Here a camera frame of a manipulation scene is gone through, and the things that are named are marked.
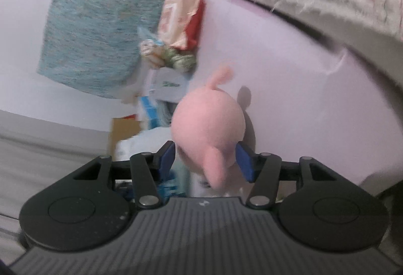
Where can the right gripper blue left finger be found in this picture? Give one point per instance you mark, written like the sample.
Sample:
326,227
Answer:
149,170

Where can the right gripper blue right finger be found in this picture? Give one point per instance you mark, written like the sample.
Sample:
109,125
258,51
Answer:
263,171

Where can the pink plush pig toy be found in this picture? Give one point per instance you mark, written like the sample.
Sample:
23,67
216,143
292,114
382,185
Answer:
206,126

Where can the white yogurt cup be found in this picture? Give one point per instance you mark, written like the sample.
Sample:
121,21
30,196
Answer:
168,85

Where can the clear snack bag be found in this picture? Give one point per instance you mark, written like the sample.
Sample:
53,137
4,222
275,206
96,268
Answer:
159,55

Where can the red wet wipes pack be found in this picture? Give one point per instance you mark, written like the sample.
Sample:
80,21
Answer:
180,23

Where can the blue white tissue pack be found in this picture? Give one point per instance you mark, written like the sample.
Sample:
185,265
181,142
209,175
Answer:
156,118

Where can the brown cardboard box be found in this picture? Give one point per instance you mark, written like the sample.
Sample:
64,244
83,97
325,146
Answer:
122,128

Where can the pink play mat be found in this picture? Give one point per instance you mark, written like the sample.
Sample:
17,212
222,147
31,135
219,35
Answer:
303,96

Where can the teal patterned wall cloth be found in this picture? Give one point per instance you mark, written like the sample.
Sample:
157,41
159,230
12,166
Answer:
93,45

